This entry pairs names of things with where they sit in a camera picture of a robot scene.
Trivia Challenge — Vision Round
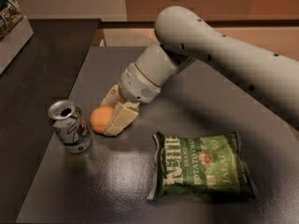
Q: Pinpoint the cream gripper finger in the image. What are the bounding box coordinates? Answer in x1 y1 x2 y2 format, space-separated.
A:
104 102 139 136
100 84 126 107

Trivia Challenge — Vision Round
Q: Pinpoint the orange fruit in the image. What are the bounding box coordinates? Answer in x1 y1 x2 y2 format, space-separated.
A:
90 105 114 133

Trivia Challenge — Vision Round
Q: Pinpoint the dark side table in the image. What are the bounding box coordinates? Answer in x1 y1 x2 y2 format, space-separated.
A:
0 19 100 224

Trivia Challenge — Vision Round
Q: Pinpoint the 7up soda can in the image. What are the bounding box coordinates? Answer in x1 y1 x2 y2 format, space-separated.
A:
48 100 92 154

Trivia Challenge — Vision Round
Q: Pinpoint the green jalapeno chips bag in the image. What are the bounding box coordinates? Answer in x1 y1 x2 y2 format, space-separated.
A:
148 132 256 201

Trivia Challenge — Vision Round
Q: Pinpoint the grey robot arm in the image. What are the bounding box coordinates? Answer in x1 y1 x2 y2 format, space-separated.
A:
102 7 299 136

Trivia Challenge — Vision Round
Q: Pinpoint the white snack box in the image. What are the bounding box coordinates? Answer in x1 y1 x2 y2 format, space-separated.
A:
0 0 34 74

